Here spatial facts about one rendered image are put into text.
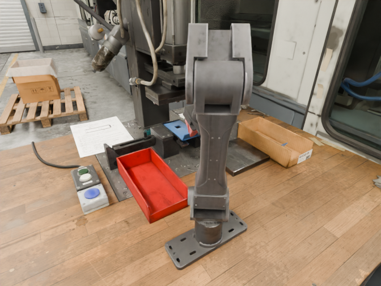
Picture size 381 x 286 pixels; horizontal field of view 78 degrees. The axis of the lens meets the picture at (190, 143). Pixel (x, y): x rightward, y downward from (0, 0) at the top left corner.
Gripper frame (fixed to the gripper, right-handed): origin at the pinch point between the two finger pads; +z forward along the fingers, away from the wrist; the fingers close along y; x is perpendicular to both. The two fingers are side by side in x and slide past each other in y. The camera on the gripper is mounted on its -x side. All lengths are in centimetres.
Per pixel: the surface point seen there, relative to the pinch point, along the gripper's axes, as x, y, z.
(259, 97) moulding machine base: -63, 20, 19
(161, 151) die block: 8.3, 2.1, 10.0
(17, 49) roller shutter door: 74, 760, 541
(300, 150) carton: -35.7, -20.3, -1.9
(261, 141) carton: -24.2, -10.9, 0.2
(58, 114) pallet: 31, 193, 210
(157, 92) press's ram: 8.1, 13.6, -7.9
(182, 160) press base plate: 3.0, -4.2, 9.6
